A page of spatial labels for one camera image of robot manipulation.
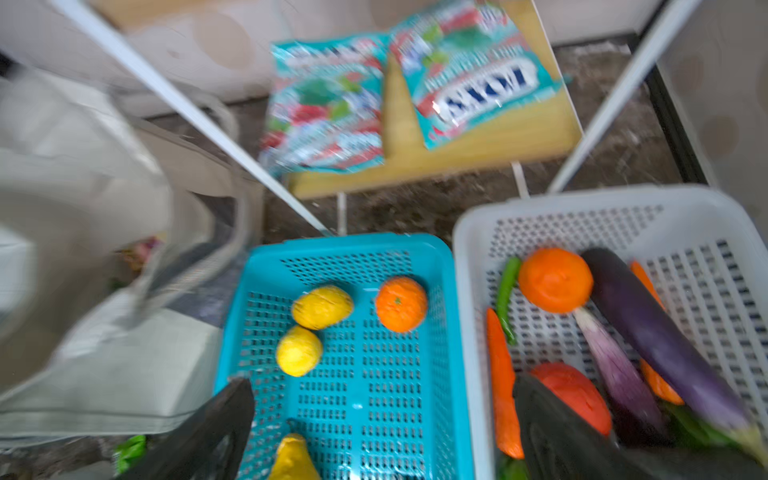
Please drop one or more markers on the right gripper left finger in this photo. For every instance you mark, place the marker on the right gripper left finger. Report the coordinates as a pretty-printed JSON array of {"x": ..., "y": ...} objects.
[{"x": 210, "y": 444}]

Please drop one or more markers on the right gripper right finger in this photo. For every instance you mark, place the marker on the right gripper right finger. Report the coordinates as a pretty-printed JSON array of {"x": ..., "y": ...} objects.
[{"x": 558, "y": 444}]

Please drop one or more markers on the orange pink snack bag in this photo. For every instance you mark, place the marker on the orange pink snack bag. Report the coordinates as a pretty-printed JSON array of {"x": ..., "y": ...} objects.
[{"x": 136, "y": 255}]

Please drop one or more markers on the orange tangerine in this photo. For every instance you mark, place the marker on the orange tangerine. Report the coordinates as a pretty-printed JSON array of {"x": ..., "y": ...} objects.
[{"x": 401, "y": 304}]

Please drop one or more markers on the cream canvas tote bag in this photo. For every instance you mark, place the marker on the cream canvas tote bag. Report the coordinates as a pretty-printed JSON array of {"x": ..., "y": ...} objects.
[{"x": 88, "y": 347}]

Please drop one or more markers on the teal red snack bag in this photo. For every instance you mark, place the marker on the teal red snack bag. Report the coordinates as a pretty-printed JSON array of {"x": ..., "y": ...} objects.
[{"x": 324, "y": 112}]

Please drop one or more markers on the green Fox's candy bag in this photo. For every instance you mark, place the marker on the green Fox's candy bag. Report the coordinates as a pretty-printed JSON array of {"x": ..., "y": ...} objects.
[{"x": 465, "y": 63}]

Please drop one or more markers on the orange carrot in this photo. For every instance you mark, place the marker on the orange carrot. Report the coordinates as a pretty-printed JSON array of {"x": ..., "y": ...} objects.
[{"x": 502, "y": 374}]

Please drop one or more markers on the green crumpled wrapper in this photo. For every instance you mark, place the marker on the green crumpled wrapper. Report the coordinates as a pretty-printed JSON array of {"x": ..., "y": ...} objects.
[{"x": 128, "y": 453}]

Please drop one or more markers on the large bumpy yellow lemon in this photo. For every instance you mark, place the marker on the large bumpy yellow lemon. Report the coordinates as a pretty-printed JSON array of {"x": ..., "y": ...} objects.
[{"x": 293, "y": 461}]

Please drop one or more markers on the pale purple eggplant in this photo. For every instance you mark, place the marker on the pale purple eggplant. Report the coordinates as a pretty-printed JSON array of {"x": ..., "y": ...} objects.
[{"x": 632, "y": 398}]

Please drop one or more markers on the small yellow lemon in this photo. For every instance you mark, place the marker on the small yellow lemon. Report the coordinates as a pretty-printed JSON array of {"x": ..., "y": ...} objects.
[{"x": 298, "y": 352}]

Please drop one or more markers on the orange fruit in white basket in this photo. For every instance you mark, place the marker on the orange fruit in white basket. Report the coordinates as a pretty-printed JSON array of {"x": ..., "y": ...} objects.
[{"x": 556, "y": 280}]

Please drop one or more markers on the green chili pepper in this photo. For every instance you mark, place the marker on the green chili pepper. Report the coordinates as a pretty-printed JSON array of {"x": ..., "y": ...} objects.
[{"x": 507, "y": 283}]

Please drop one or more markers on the teal plastic basket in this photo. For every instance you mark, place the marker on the teal plastic basket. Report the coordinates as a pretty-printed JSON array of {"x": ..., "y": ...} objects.
[{"x": 379, "y": 405}]

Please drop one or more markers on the bumpy yellow citron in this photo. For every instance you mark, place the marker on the bumpy yellow citron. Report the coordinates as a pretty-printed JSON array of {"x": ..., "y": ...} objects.
[{"x": 322, "y": 307}]

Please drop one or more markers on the white plastic basket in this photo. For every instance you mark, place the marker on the white plastic basket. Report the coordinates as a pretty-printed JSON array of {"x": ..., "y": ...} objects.
[{"x": 699, "y": 247}]

